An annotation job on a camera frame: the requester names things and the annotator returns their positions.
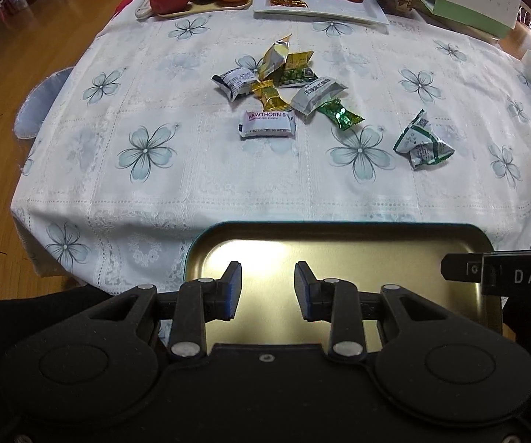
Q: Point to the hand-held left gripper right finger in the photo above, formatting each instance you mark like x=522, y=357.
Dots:
x=301, y=293

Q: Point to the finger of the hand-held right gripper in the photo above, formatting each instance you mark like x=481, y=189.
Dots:
x=459, y=267

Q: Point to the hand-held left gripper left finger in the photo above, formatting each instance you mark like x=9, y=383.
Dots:
x=229, y=288

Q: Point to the gold metal tray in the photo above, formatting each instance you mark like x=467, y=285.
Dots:
x=339, y=249

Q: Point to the green white snack packet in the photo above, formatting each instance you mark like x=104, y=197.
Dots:
x=420, y=140

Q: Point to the white red-lettered snack packet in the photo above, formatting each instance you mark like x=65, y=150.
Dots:
x=267, y=124

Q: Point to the green foil candy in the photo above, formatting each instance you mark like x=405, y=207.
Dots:
x=341, y=115

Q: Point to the grey white snack packet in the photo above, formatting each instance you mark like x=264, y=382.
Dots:
x=316, y=94

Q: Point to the gold foil candy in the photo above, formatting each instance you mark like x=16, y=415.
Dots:
x=267, y=92

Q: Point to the white blue snack packet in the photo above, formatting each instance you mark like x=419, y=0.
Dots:
x=235, y=80

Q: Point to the green pea snack packet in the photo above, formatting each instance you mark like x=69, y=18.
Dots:
x=297, y=77

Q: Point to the silver yellow snack packet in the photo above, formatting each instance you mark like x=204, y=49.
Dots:
x=272, y=57

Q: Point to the person's dark clothing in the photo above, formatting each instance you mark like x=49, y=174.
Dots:
x=25, y=323

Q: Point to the green desk calendar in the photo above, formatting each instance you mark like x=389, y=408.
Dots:
x=468, y=4

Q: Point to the blue chair cushion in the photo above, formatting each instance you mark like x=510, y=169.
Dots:
x=39, y=101

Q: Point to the beige fruit tray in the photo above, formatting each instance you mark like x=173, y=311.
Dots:
x=210, y=8

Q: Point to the gold chocolate ingot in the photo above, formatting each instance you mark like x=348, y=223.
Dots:
x=300, y=3

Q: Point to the white remote control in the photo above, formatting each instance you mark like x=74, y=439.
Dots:
x=143, y=9

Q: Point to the gold chocolate coin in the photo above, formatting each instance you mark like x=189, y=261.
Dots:
x=280, y=0

